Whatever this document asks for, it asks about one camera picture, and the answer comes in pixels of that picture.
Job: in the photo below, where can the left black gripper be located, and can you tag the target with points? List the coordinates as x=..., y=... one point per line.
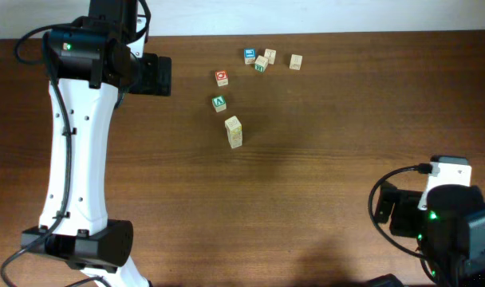
x=156, y=75

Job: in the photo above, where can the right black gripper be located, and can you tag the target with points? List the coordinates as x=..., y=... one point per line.
x=400, y=201

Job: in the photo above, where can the blue number wooden block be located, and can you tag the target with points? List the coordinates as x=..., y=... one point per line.
x=233, y=125

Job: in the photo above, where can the yellow wooden block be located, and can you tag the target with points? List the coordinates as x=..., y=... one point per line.
x=235, y=138

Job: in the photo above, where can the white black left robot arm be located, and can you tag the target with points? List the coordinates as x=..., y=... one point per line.
x=92, y=62

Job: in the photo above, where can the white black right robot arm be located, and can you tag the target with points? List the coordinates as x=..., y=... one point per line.
x=450, y=233

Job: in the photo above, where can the red top wooden block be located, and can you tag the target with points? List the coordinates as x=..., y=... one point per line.
x=221, y=78

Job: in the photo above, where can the green V wooden block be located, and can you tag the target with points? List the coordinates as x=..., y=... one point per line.
x=219, y=103

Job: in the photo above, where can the blue top wooden block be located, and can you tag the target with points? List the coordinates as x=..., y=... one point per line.
x=249, y=56

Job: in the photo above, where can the green letter wooden block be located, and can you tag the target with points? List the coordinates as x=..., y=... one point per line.
x=261, y=63

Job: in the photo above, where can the plain wooden block far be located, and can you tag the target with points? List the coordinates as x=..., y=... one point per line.
x=270, y=55

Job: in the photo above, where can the plain wooden block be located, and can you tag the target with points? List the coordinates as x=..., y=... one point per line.
x=270, y=55
x=296, y=62

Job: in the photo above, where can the plain wooden block rightmost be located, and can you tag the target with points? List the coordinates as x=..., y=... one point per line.
x=296, y=62

